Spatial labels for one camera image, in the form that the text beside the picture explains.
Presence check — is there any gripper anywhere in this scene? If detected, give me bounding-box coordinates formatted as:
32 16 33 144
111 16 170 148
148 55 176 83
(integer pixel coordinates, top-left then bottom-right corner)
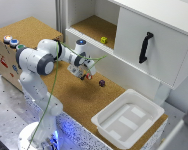
67 63 86 79

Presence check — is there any white cabinet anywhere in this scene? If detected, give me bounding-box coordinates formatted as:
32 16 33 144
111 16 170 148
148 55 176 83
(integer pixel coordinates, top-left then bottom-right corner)
64 0 188 108

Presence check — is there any purple block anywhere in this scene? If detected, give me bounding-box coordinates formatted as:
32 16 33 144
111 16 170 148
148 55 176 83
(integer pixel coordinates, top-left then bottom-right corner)
98 79 106 88

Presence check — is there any yellow block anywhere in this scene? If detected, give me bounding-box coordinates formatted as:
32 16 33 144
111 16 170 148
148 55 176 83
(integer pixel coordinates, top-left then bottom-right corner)
100 36 108 45

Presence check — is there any green button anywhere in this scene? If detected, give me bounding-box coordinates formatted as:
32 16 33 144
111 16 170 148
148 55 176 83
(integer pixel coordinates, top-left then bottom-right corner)
15 43 26 52

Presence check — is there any wooden drawer box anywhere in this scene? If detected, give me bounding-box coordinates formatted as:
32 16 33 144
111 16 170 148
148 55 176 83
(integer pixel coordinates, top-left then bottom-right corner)
0 16 65 92

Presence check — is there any blue button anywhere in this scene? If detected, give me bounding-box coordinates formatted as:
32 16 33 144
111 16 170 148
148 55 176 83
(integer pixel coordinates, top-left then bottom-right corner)
9 38 20 48

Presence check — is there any white plastic box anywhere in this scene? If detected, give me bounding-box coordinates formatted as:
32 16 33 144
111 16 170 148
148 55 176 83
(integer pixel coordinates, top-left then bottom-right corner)
90 88 166 150

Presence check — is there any red button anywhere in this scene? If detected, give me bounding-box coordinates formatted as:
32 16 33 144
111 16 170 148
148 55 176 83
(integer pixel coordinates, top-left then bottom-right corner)
3 34 13 44

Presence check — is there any white sliding door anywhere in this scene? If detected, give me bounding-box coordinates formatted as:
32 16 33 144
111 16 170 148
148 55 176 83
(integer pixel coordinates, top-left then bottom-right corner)
113 6 188 90

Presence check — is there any green cable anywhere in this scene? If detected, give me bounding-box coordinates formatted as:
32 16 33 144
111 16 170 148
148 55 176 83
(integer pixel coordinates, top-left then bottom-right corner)
26 40 108 150

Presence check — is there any black door handle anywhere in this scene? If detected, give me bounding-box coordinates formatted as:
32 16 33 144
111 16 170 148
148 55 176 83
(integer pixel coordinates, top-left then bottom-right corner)
138 31 155 65

